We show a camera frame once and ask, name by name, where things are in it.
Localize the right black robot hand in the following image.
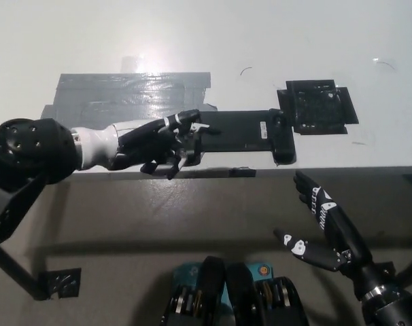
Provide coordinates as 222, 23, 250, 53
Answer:
273, 170, 394, 302

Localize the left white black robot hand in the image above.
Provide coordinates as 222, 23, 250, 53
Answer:
69, 109, 222, 181

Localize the black game controller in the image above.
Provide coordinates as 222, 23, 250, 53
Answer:
178, 108, 298, 167

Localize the small black tape strip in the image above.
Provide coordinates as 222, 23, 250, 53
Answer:
228, 166, 257, 178

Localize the black square tape patch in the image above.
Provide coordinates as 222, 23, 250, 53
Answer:
276, 78, 360, 136

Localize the black floor tape patch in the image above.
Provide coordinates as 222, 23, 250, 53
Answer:
38, 268, 83, 302

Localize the black table leg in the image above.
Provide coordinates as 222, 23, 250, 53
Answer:
0, 244, 42, 302

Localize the grey duct tape patch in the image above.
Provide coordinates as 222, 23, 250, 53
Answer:
39, 71, 219, 127

